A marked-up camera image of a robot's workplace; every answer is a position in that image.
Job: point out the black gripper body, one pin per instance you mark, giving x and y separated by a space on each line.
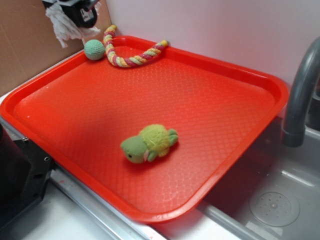
82 12

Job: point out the white paper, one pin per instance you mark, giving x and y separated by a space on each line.
65 29

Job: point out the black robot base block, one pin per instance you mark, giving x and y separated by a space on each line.
25 169

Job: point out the green rubber ball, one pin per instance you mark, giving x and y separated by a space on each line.
94 50

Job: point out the brown cardboard panel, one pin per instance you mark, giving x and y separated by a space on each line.
28 44

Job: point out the red plastic tray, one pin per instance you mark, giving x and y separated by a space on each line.
81 110

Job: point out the green plush turtle toy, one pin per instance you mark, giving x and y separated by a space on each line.
152 141

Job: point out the grey curved faucet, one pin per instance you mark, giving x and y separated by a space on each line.
303 107

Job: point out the grey plastic sink basin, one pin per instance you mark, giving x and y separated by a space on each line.
269 165

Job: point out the round sink drain cover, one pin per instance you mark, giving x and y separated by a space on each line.
274 208

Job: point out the multicolour braided rope toy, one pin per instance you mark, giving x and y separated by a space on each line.
133 61

